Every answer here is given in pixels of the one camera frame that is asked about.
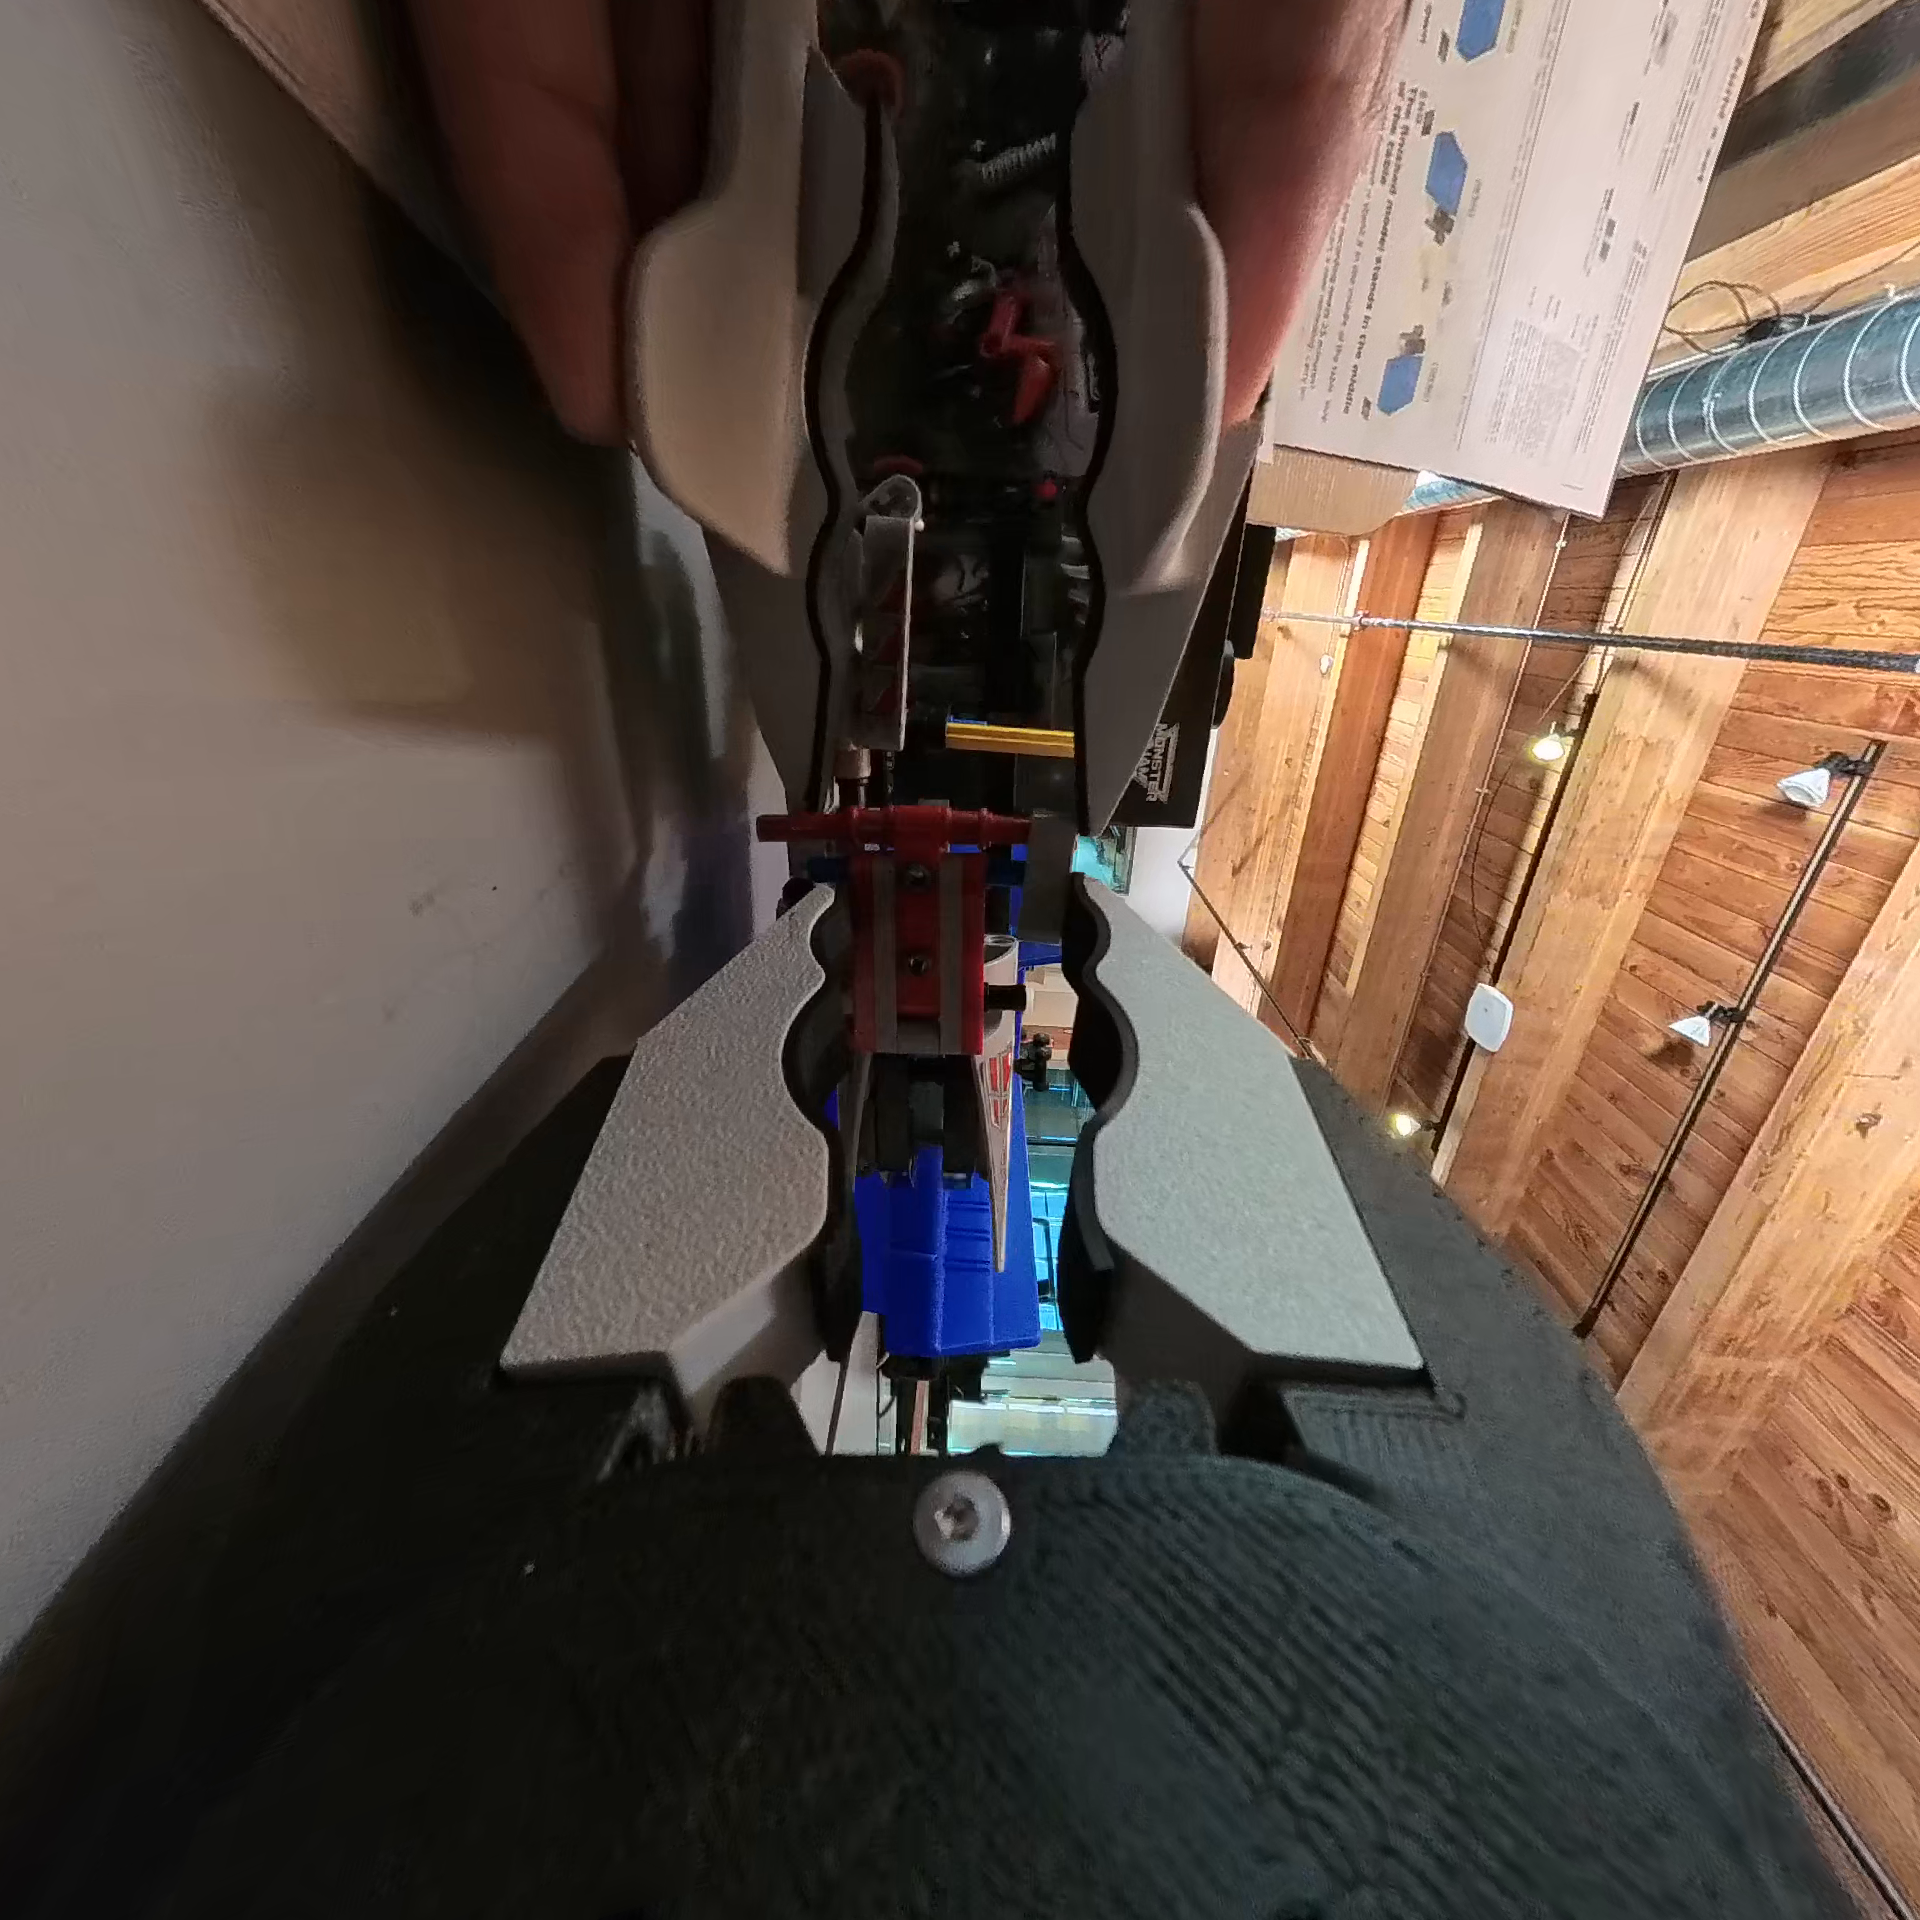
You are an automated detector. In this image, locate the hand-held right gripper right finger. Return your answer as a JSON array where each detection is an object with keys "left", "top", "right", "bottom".
[{"left": 1053, "top": 881, "right": 1427, "bottom": 1453}]

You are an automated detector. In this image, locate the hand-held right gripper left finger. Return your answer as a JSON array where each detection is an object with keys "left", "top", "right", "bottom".
[{"left": 498, "top": 883, "right": 864, "bottom": 1434}]

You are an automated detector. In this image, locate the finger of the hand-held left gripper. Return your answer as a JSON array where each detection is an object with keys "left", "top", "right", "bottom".
[
  {"left": 1063, "top": 0, "right": 1264, "bottom": 836},
  {"left": 627, "top": 0, "right": 903, "bottom": 800}
]

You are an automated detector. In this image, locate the brick-built toy vehicle chassis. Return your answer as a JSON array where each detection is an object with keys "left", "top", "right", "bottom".
[{"left": 755, "top": 0, "right": 1120, "bottom": 1277}]

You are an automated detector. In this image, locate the grey desk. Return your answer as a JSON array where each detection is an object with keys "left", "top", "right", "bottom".
[{"left": 0, "top": 0, "right": 819, "bottom": 1652}]

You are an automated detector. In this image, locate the person's left hand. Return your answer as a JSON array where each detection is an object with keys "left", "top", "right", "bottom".
[{"left": 412, "top": 0, "right": 1412, "bottom": 444}]

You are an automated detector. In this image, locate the blue plastic storage bin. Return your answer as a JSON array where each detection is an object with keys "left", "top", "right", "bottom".
[{"left": 852, "top": 1102, "right": 1040, "bottom": 1364}]

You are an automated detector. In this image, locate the black printed toy box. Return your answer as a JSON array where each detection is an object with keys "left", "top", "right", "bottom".
[{"left": 1110, "top": 525, "right": 1280, "bottom": 836}]

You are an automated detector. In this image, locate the white printed poster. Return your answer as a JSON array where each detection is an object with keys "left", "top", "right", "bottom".
[{"left": 1259, "top": 0, "right": 1768, "bottom": 521}]

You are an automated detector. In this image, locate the ceiling sprinkler pipe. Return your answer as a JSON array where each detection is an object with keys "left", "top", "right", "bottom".
[{"left": 1266, "top": 604, "right": 1920, "bottom": 672}]

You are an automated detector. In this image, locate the black lighting track rail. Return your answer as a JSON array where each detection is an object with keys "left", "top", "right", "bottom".
[{"left": 1573, "top": 742, "right": 1887, "bottom": 1339}]

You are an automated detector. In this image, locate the silver ventilation duct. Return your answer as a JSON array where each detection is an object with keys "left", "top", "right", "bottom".
[{"left": 1628, "top": 288, "right": 1920, "bottom": 477}]

